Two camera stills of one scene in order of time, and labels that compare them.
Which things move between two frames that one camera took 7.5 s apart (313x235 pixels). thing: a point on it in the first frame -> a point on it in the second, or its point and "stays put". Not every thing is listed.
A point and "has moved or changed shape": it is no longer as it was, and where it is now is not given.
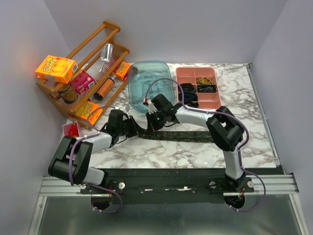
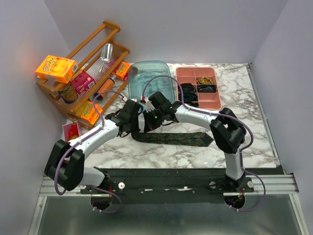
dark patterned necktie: x=203 y=136 has moved or changed shape
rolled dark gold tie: x=194 y=104 stays put
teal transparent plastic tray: x=152 y=77 stays put
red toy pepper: x=73 y=131 stays put
